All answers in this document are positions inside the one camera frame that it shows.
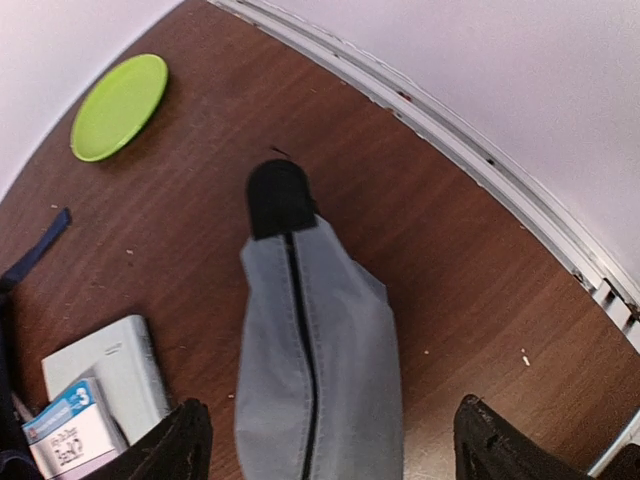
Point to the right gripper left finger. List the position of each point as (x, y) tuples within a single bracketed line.
[(178, 447)]

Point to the grey hardcover book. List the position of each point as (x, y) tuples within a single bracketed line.
[(121, 357)]

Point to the green plate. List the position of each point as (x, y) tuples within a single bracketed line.
[(117, 108)]

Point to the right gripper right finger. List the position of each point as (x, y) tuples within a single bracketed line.
[(488, 447)]

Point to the navy blue backpack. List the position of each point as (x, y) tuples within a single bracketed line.
[(16, 459)]

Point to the grey zip pouch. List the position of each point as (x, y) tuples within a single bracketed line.
[(319, 385)]

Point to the dog picture book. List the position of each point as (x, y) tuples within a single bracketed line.
[(75, 434)]

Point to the front aluminium rail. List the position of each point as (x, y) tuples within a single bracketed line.
[(566, 239)]

